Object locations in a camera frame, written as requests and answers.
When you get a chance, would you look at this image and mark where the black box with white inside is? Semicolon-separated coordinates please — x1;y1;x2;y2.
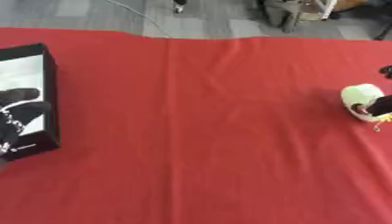
0;42;63;162

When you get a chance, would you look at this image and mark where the white cable on floor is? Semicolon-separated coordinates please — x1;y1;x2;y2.
105;0;172;39

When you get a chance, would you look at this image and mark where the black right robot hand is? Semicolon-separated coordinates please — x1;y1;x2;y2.
364;65;392;117

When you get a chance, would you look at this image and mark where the grey bag on floor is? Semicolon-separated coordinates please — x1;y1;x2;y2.
260;0;308;33

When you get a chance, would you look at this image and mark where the white stand leg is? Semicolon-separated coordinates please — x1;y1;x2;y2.
304;0;340;21

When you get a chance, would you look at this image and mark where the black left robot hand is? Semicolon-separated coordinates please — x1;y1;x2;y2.
0;87;53;170

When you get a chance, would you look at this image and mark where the black chair base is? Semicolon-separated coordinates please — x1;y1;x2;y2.
372;20;392;41

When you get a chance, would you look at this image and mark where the person's foot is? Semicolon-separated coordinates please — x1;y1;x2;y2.
171;0;189;14

